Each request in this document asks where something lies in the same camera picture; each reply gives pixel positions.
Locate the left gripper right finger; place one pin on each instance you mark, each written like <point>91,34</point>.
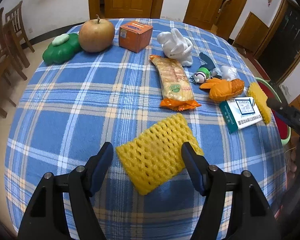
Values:
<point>251,216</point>

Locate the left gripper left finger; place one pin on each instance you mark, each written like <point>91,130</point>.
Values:
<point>45,217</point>

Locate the clear plastic bag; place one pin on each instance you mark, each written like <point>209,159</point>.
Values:
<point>228,73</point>

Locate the yellow foam fruit net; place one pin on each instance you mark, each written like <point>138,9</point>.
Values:
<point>154,157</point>

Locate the white cloth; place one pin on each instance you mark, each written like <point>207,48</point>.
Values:
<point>176,47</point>

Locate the red door mat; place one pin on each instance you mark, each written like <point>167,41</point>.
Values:
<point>257,66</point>

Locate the white teal paper box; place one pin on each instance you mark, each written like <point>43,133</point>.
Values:
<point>240,113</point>

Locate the orange plush toy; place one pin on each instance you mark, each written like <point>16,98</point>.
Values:
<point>221,90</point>

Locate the black entrance door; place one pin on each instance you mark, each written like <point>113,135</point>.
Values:
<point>283,46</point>

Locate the blue sock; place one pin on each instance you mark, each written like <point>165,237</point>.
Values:
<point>207,63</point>

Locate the orange snack packet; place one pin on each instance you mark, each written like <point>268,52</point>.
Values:
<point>176,89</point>

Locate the middle wooden door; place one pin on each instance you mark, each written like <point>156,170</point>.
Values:
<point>202,13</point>

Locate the blue plaid tablecloth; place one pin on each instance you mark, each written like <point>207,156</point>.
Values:
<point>68,111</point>

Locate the wooden chair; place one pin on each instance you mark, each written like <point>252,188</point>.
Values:
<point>8,56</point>
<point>14,16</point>

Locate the orange cardboard box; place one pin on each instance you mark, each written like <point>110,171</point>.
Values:
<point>135,36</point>

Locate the brown apple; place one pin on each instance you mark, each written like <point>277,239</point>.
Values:
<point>96,35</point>

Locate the low wooden wall panel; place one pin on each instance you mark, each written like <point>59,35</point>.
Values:
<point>252,34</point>

